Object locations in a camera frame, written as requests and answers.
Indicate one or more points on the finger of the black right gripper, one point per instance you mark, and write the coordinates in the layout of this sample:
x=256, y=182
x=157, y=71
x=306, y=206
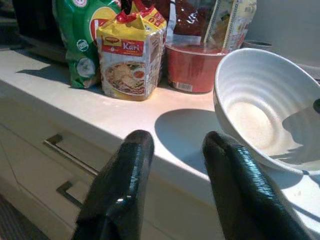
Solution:
x=317, y=105

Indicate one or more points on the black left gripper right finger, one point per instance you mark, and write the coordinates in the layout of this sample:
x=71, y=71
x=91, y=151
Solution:
x=247, y=195

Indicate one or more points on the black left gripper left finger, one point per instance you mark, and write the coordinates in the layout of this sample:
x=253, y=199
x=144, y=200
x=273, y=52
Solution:
x=117, y=195

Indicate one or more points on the white ribbed bowl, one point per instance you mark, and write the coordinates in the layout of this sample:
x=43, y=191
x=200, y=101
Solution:
x=252, y=100

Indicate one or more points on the white kitchen counter cabinet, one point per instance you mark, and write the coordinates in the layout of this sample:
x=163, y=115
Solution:
x=32, y=160

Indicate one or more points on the cream printed food bag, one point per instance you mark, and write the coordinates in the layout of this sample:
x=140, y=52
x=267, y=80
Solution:
x=240, y=25

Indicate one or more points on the yellow instant noodle pack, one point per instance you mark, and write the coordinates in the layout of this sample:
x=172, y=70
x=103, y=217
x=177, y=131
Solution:
x=125, y=70

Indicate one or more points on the red instant noodle bowl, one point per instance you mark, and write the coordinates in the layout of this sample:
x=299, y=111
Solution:
x=190, y=67

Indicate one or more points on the dark red food bag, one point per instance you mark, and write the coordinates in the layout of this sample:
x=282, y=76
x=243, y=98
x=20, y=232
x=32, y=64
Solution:
x=190, y=20

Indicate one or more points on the green snack bag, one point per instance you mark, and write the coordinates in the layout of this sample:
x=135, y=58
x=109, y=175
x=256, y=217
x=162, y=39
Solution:
x=80, y=37

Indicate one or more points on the black kitchen appliance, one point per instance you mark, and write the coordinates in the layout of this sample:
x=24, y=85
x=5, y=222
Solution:
x=35, y=22

